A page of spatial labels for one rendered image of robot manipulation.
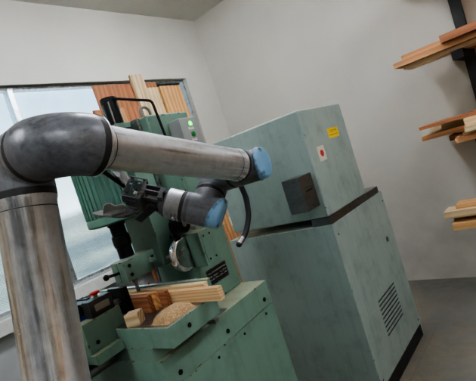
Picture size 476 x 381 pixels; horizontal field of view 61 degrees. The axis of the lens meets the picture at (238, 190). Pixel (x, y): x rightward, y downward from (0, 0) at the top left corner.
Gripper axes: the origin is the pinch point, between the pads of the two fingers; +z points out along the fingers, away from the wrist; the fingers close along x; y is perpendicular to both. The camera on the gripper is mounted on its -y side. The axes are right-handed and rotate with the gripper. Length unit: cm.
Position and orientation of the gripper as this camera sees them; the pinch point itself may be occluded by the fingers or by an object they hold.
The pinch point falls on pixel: (102, 193)
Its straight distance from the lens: 127.3
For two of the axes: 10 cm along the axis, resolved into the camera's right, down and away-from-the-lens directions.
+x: -2.1, 8.0, -5.6
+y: 0.4, -5.6, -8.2
